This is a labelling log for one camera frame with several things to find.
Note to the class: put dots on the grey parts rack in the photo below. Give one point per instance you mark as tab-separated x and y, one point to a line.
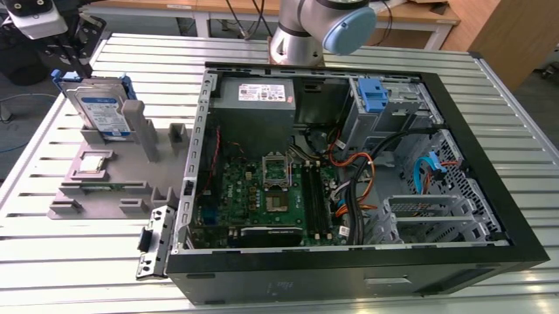
131	183

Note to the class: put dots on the wooden cabinet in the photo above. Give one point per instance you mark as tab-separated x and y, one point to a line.
515	39

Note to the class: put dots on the office chair base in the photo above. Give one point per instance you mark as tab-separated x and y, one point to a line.
548	70

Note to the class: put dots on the grey metal drive cage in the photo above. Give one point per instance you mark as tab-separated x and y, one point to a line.
361	131

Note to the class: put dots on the silver CPU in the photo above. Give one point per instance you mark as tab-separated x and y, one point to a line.
92	163

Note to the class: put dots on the black PC case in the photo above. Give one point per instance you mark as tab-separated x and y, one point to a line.
305	278

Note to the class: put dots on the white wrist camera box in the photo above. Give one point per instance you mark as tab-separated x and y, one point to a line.
38	23

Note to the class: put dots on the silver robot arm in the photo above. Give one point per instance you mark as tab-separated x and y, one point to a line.
296	32

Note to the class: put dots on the black graphics card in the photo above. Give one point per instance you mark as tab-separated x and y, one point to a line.
271	238

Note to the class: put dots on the blue plastic drive latch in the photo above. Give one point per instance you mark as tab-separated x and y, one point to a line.
371	95

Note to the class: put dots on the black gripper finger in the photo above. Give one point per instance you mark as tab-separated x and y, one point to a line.
91	36
65	52

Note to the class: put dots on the CPU socket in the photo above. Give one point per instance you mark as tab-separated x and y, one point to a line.
277	203

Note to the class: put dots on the black RAM slot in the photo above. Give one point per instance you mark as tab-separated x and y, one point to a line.
311	202

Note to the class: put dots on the hard disk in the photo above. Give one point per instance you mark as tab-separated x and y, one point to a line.
103	111

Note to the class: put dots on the grey card retention bracket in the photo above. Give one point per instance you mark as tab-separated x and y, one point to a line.
161	229

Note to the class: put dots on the grey power supply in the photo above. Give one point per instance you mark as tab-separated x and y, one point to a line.
253	131

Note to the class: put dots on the black bin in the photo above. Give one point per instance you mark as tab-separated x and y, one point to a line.
25	73

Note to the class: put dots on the green motherboard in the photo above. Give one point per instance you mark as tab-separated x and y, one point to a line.
235	196

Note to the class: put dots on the wooden top desk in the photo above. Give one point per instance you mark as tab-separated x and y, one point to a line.
419	16
183	6

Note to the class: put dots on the green RAM stick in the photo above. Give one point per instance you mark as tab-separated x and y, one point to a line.
103	187

